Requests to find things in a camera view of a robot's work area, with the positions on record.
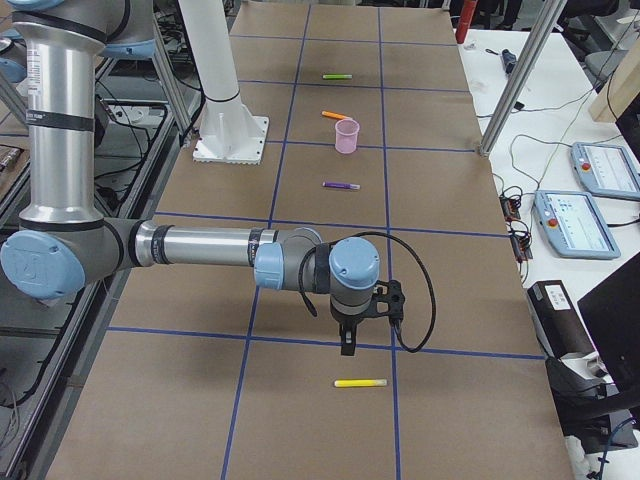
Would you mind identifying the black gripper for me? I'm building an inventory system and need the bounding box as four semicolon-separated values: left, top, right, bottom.
339;319;358;356

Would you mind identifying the yellow highlighter pen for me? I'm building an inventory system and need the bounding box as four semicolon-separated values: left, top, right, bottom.
333;379;388;388

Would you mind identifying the green highlighter pen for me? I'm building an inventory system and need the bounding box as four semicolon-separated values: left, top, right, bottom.
322;74;353;81

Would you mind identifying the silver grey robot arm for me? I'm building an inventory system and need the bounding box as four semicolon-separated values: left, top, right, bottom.
1;1;382;355

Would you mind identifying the purple highlighter pen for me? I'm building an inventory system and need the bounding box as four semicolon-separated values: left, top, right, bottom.
322;181;361;191

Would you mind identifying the pink mesh pen holder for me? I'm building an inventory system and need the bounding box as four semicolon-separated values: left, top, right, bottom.
335;118;360;154

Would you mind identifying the brown paper table cover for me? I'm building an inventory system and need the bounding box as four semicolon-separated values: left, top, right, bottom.
48;2;571;479

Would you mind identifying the black box with label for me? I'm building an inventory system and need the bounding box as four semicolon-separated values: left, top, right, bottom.
527;280;595;359

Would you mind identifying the near teach pendant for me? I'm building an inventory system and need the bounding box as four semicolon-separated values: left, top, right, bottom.
534;190;621;260

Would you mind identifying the teach pendant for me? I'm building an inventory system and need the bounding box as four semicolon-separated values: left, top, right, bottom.
534;190;621;260
571;142;639;201

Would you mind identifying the black monitor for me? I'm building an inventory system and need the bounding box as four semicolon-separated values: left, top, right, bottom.
578;255;639;390

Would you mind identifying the far teach pendant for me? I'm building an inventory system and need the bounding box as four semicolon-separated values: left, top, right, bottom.
571;142;639;201

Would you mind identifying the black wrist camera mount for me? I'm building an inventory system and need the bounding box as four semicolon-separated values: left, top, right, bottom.
370;280;405;325

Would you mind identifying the black camera cable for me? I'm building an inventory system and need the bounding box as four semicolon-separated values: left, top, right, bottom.
298;231;437;354

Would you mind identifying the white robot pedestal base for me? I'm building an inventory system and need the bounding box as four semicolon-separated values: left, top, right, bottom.
179;0;269;165

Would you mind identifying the aluminium frame post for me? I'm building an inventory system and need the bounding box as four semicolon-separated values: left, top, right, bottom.
478;0;567;157

